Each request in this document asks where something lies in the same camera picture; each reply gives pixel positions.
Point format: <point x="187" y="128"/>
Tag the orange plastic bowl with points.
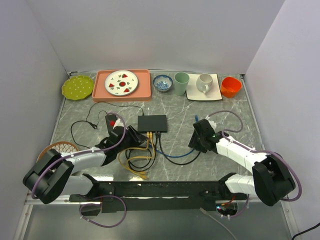
<point x="230" y="86"/>

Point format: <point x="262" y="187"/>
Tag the pink plastic tray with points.
<point x="142" y="94"/>

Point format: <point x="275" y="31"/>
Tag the brown petal pattern plate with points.
<point x="61" y="147"/>

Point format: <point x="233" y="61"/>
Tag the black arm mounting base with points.
<point x="114" y="196"/>

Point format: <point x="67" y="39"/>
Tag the green dotted plate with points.
<point x="77" y="88"/>

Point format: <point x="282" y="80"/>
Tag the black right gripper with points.
<point x="193" y="142"/>

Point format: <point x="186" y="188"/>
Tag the white watermelon pattern plate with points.
<point x="121" y="83"/>

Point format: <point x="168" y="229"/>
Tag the aluminium frame rail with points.
<point x="269" y="193"/>

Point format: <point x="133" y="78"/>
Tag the white square plate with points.
<point x="193" y="94"/>

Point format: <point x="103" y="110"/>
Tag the blue white patterned bowl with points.
<point x="163" y="83"/>

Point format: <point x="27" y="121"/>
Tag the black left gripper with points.
<point x="137" y="138"/>

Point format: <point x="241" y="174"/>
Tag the black network switch box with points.
<point x="152" y="123"/>

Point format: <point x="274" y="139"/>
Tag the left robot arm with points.
<point x="54" y="174"/>

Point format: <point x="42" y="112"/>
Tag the black power adapter brick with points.
<point x="110" y="123"/>

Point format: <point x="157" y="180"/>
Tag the pale green cup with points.
<point x="181" y="80"/>

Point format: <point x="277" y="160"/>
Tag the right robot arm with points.
<point x="270" y="178"/>

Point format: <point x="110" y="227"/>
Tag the white ceramic mug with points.
<point x="204" y="83"/>

